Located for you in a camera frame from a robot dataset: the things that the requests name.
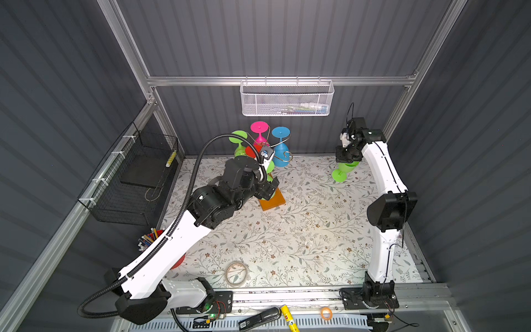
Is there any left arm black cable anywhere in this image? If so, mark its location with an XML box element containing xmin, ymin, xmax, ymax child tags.
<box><xmin>77</xmin><ymin>132</ymin><xmax>266</xmax><ymax>332</ymax></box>

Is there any clear tape roll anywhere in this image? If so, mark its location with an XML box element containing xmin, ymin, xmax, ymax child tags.
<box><xmin>224</xmin><ymin>261</ymin><xmax>249</xmax><ymax>288</ymax></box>

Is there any blue wine glass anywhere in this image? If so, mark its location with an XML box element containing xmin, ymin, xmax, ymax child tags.
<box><xmin>272</xmin><ymin>127</ymin><xmax>292</xmax><ymax>167</ymax></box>

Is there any green wine glass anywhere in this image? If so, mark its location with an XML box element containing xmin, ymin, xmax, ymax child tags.
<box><xmin>332</xmin><ymin>161</ymin><xmax>360</xmax><ymax>183</ymax></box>
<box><xmin>266</xmin><ymin>161</ymin><xmax>275</xmax><ymax>174</ymax></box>
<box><xmin>229</xmin><ymin>130</ymin><xmax>248</xmax><ymax>157</ymax></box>

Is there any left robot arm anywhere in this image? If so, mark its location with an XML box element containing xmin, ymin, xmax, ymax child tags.
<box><xmin>116</xmin><ymin>156</ymin><xmax>279</xmax><ymax>325</ymax></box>

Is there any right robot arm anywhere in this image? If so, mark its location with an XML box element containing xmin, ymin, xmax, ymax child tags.
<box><xmin>335</xmin><ymin>118</ymin><xmax>418</xmax><ymax>309</ymax></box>

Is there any pink wine glass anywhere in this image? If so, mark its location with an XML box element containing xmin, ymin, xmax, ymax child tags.
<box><xmin>250</xmin><ymin>121</ymin><xmax>270</xmax><ymax>147</ymax></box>

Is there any black stapler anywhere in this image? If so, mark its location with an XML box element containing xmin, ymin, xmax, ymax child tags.
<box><xmin>238</xmin><ymin>307</ymin><xmax>282</xmax><ymax>332</ymax></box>

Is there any red wine glass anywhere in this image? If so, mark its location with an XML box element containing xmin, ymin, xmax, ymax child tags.
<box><xmin>245</xmin><ymin>144</ymin><xmax>263</xmax><ymax>159</ymax></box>

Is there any black wire wall basket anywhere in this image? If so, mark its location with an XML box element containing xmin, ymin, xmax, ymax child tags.
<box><xmin>78</xmin><ymin>127</ymin><xmax>179</xmax><ymax>228</ymax></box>

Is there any white mesh wall basket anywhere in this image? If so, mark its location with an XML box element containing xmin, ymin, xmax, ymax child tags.
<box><xmin>239</xmin><ymin>80</ymin><xmax>335</xmax><ymax>117</ymax></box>

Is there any gold wire wine glass rack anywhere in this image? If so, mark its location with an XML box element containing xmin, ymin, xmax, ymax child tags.
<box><xmin>236</xmin><ymin>133</ymin><xmax>286</xmax><ymax>212</ymax></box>

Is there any red pencil cup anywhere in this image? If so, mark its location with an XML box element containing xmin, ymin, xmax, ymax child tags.
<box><xmin>138</xmin><ymin>228</ymin><xmax>185</xmax><ymax>270</ymax></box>

